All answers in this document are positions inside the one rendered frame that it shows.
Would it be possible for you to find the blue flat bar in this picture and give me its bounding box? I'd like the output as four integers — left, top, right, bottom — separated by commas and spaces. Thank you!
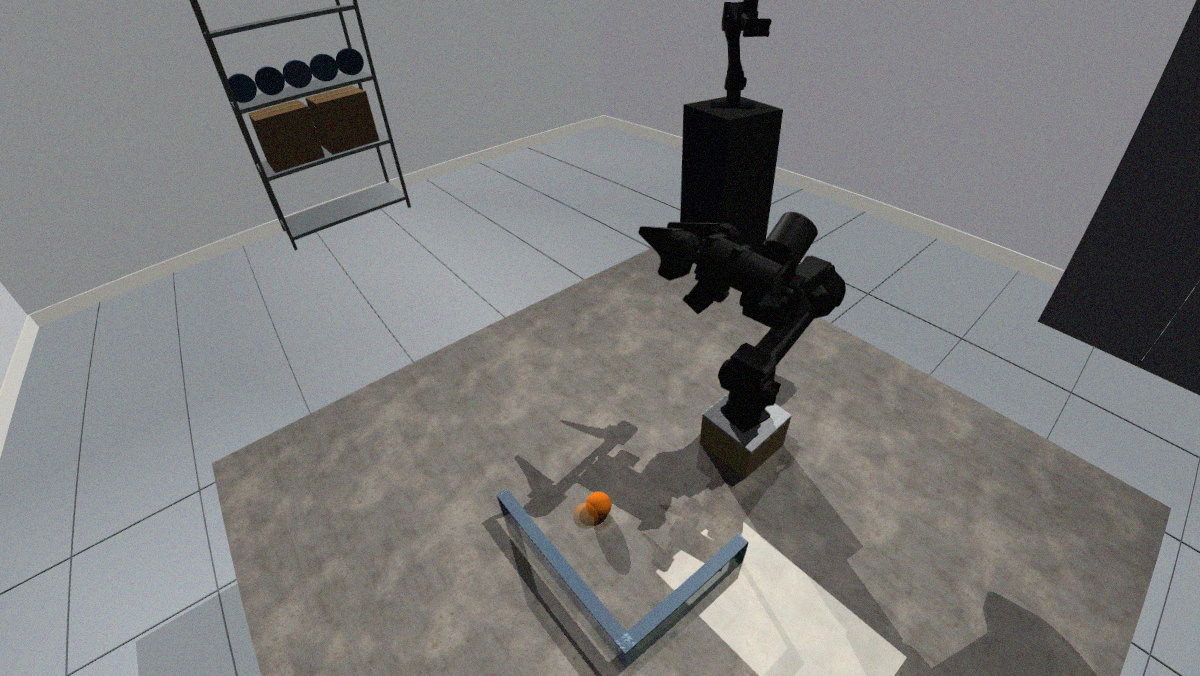
496, 489, 749, 656

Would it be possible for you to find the clear low l-shaped wall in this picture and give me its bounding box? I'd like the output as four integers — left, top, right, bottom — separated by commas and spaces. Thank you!
499, 499, 746, 668

